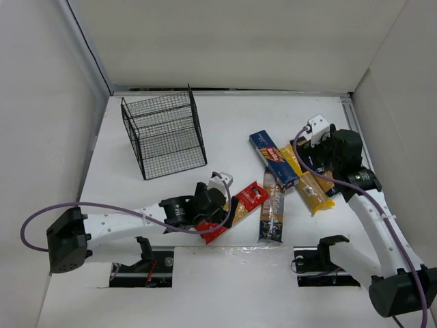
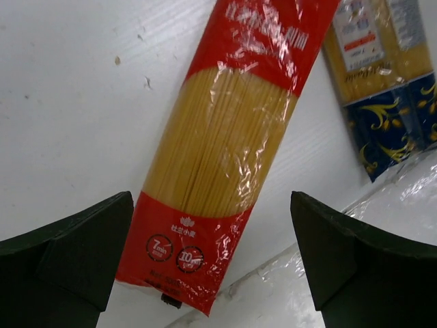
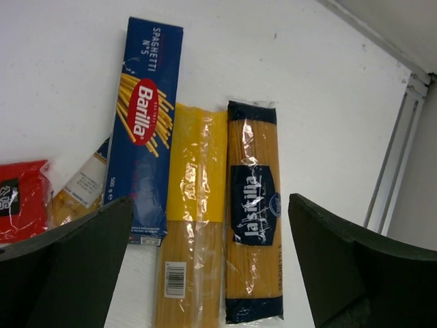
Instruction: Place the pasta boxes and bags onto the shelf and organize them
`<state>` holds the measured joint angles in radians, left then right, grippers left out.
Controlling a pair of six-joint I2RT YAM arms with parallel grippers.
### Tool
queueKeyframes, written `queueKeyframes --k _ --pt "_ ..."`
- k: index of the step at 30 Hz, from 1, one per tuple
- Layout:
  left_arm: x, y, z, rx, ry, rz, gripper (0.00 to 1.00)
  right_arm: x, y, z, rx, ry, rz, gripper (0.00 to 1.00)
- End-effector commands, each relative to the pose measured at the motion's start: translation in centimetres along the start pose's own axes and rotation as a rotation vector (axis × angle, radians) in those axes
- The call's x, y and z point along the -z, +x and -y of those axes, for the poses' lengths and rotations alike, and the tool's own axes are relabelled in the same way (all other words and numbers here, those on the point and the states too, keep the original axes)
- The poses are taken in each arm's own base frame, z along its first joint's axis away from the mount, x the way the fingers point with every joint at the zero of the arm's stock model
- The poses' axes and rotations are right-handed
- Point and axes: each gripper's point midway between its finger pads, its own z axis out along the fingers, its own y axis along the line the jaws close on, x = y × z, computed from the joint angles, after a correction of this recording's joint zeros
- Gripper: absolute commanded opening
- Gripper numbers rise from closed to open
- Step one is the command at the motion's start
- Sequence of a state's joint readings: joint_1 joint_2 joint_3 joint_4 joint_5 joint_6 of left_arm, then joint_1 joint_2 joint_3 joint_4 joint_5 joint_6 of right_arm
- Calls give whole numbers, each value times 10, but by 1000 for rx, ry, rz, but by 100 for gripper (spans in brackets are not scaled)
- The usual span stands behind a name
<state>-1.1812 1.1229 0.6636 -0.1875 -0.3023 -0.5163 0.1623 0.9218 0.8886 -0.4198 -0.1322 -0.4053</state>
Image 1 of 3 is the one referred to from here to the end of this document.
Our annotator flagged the red spaghetti bag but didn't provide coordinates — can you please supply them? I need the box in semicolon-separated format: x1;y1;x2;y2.
201;181;270;245

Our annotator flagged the dark label spaghetti bag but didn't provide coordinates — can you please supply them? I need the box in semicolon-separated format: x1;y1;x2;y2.
297;137;339;197

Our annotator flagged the blue patterned spaghetti bag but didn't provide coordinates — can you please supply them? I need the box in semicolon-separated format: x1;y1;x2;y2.
258;169;285;243

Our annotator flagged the yellow spaghetti bag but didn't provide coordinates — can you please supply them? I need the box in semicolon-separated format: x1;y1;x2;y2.
280;145;335;216

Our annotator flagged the blue Barilla spaghetti box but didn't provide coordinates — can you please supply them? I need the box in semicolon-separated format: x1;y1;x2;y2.
249;130;299;190

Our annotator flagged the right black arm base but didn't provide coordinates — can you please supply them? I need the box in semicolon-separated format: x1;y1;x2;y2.
290;235;361;288

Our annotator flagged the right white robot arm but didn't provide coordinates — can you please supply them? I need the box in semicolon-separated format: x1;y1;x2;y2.
292;124;436;327

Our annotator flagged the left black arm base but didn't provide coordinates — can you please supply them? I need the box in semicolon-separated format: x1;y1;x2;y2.
109;236;175;288

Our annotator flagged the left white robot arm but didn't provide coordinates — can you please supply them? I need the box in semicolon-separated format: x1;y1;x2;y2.
46;173;236;273

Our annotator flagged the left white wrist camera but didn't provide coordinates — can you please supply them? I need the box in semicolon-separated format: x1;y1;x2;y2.
207;172;234;199

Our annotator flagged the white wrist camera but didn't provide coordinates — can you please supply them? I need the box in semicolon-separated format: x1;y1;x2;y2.
304;114;331;148
207;172;234;199

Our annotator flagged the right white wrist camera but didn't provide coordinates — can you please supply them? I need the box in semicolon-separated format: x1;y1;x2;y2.
304;114;331;148

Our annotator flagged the black wire mesh shelf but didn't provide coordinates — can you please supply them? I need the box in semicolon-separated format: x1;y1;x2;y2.
120;87;208;180

